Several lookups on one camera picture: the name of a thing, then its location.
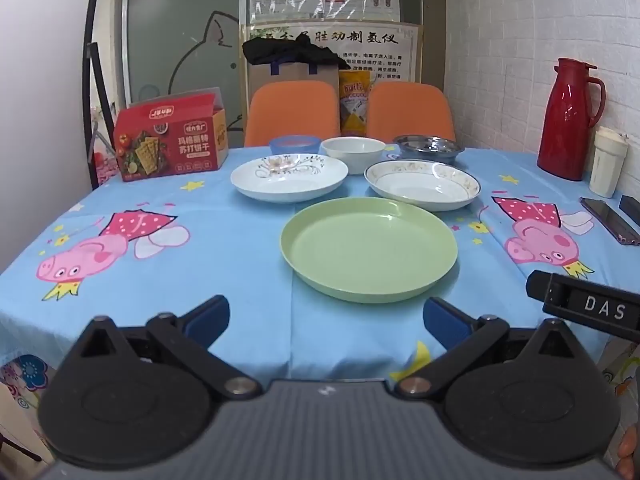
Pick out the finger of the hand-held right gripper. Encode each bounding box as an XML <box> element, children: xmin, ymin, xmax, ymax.
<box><xmin>526</xmin><ymin>269</ymin><xmax>640</xmax><ymax>344</ymax></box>

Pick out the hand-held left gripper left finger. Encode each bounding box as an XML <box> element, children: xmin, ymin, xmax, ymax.
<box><xmin>65</xmin><ymin>295</ymin><xmax>263</xmax><ymax>401</ymax></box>

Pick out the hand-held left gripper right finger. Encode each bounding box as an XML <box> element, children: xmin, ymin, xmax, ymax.
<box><xmin>395</xmin><ymin>296</ymin><xmax>598</xmax><ymax>401</ymax></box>

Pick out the blue translucent plastic bowl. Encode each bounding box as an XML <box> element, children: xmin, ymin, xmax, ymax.
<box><xmin>269</xmin><ymin>134</ymin><xmax>321</xmax><ymax>157</ymax></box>

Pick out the person's right hand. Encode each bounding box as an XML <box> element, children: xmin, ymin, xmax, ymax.
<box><xmin>616</xmin><ymin>425</ymin><xmax>640</xmax><ymax>480</ymax></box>

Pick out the blue cartoon printed tablecloth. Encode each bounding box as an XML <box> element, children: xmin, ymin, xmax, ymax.
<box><xmin>0</xmin><ymin>142</ymin><xmax>640</xmax><ymax>480</ymax></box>

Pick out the black smartphone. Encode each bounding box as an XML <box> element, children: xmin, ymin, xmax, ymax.
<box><xmin>580</xmin><ymin>197</ymin><xmax>640</xmax><ymax>246</ymax></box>

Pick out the green plastic plate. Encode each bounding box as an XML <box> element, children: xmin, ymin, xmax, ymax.
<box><xmin>280</xmin><ymin>197</ymin><xmax>460</xmax><ymax>304</ymax></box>

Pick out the cream tumbler cup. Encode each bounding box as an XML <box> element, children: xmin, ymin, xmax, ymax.
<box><xmin>589</xmin><ymin>126</ymin><xmax>629</xmax><ymax>199</ymax></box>

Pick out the white gold-rimmed plate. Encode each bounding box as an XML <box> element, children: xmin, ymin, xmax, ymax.
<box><xmin>363</xmin><ymin>159</ymin><xmax>482</xmax><ymax>212</ymax></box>

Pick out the white floral plate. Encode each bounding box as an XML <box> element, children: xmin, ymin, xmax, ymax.
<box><xmin>230</xmin><ymin>153</ymin><xmax>349</xmax><ymax>204</ymax></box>

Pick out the red cracker box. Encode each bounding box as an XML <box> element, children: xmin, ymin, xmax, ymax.
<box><xmin>113</xmin><ymin>87</ymin><xmax>230</xmax><ymax>182</ymax></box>

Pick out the metal bowl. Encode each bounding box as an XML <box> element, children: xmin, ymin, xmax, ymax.
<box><xmin>392</xmin><ymin>134</ymin><xmax>465</xmax><ymax>166</ymax></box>

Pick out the red thermos jug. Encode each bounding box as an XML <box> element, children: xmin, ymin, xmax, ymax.
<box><xmin>537</xmin><ymin>58</ymin><xmax>607</xmax><ymax>182</ymax></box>

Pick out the white ceramic bowl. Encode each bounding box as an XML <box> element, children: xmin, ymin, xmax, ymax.
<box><xmin>320</xmin><ymin>137</ymin><xmax>386</xmax><ymax>176</ymax></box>

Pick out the orange chair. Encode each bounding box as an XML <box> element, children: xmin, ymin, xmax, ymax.
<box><xmin>366</xmin><ymin>81</ymin><xmax>456</xmax><ymax>145</ymax></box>
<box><xmin>243</xmin><ymin>81</ymin><xmax>342</xmax><ymax>148</ymax></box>

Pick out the yellow packet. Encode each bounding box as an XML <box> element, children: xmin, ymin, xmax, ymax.
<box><xmin>339</xmin><ymin>69</ymin><xmax>373</xmax><ymax>137</ymax></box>

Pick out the brown paper bag black cloth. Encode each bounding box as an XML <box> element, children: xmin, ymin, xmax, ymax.
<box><xmin>242</xmin><ymin>36</ymin><xmax>352</xmax><ymax>72</ymax></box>

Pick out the frosted glass door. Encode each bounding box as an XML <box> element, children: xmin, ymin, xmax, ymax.
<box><xmin>117</xmin><ymin>0</ymin><xmax>246</xmax><ymax>131</ymax></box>

